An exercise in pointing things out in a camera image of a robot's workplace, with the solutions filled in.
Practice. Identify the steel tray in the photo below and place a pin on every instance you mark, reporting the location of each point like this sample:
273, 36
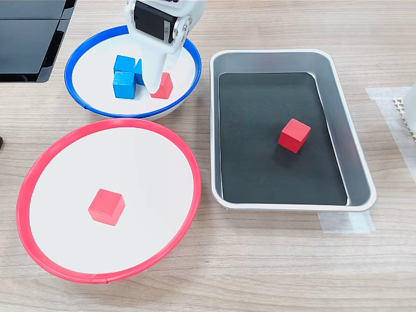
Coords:
357, 182

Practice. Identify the white plate blue rim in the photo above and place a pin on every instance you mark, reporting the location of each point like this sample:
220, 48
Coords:
94, 97

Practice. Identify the black glossy panel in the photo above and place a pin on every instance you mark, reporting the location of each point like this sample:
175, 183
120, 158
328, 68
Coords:
22, 48
29, 8

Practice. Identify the red cube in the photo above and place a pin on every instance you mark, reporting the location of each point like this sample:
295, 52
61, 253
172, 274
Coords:
105, 208
294, 136
165, 87

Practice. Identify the small black object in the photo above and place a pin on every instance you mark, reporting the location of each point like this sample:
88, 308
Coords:
1, 143

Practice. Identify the black tray mat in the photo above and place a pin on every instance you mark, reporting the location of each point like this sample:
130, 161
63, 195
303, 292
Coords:
253, 169

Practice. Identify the blue cube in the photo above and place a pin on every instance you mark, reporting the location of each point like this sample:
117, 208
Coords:
124, 63
139, 73
124, 86

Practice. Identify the clear tape strip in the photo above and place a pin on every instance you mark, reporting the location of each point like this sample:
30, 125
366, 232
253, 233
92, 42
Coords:
383, 93
395, 136
344, 224

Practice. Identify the white plate red rim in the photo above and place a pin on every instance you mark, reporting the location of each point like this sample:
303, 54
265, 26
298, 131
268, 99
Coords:
65, 227

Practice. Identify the pale perforated base plate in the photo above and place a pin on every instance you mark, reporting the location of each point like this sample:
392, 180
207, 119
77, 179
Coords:
399, 104

